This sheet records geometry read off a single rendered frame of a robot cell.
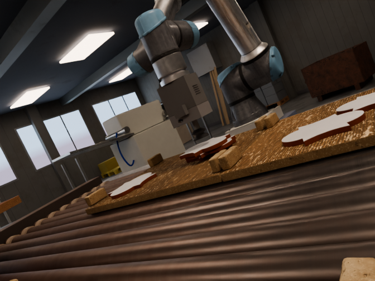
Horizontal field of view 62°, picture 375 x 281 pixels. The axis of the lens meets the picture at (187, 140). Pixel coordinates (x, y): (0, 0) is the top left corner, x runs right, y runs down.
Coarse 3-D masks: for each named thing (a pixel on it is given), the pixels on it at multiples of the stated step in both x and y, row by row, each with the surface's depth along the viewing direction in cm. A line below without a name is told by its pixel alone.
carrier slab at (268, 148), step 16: (352, 96) 71; (304, 112) 78; (320, 112) 69; (368, 112) 52; (272, 128) 75; (288, 128) 67; (352, 128) 47; (368, 128) 44; (256, 144) 66; (272, 144) 59; (304, 144) 50; (320, 144) 46; (336, 144) 44; (352, 144) 43; (368, 144) 42; (240, 160) 59; (256, 160) 54; (272, 160) 49; (288, 160) 48; (304, 160) 47; (224, 176) 55; (240, 176) 53
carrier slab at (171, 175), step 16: (256, 128) 85; (240, 144) 73; (176, 160) 92; (208, 160) 72; (160, 176) 78; (176, 176) 70; (192, 176) 63; (208, 176) 57; (144, 192) 68; (160, 192) 64; (176, 192) 62; (96, 208) 76; (112, 208) 73
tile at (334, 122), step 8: (352, 112) 53; (360, 112) 50; (320, 120) 57; (328, 120) 54; (336, 120) 52; (344, 120) 50; (352, 120) 48; (360, 120) 49; (304, 128) 56; (312, 128) 54; (320, 128) 51; (328, 128) 49; (336, 128) 48; (344, 128) 47; (288, 136) 56; (296, 136) 53; (304, 136) 51; (312, 136) 49; (320, 136) 49; (328, 136) 48; (288, 144) 53; (296, 144) 51
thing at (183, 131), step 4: (184, 124) 1043; (188, 124) 1058; (176, 128) 1010; (180, 128) 1024; (184, 128) 1038; (192, 128) 1067; (180, 132) 1019; (184, 132) 1033; (188, 132) 1047; (192, 132) 1062; (180, 136) 1015; (184, 136) 1028; (188, 136) 1042; (184, 140) 1023; (188, 140) 1037
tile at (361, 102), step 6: (360, 96) 62; (366, 96) 60; (372, 96) 57; (354, 102) 59; (360, 102) 57; (366, 102) 55; (372, 102) 53; (342, 108) 59; (348, 108) 57; (354, 108) 55; (360, 108) 53; (366, 108) 53; (372, 108) 53
